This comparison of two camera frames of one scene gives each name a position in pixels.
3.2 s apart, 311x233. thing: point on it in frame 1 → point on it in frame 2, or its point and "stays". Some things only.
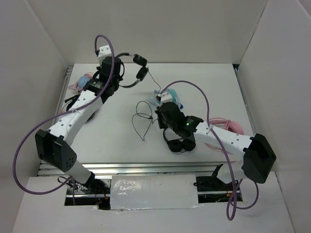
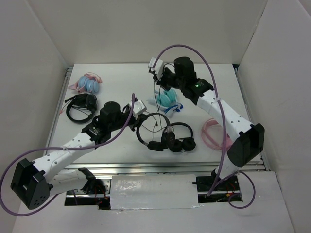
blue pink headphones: x=81 y=81 stays
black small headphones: x=180 y=145 stays
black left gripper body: x=116 y=83 → x=119 y=124
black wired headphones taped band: x=142 y=71 → x=168 y=137
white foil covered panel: x=153 y=191 stays
